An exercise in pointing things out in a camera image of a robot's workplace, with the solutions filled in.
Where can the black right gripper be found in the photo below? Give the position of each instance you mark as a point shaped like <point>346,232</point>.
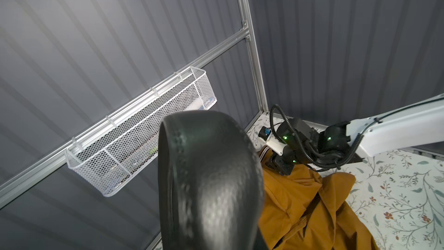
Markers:
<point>282,161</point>

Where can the mustard brown trousers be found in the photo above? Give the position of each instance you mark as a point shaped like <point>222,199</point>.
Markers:
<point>305,211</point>

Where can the black leather belt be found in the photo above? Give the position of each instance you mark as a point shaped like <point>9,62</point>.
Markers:
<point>210,181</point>

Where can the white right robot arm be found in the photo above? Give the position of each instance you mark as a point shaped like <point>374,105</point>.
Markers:
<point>293,141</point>

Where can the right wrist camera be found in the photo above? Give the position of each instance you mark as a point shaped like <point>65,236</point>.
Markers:
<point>267,138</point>

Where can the white wire mesh basket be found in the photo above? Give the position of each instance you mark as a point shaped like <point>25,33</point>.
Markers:
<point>109,163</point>

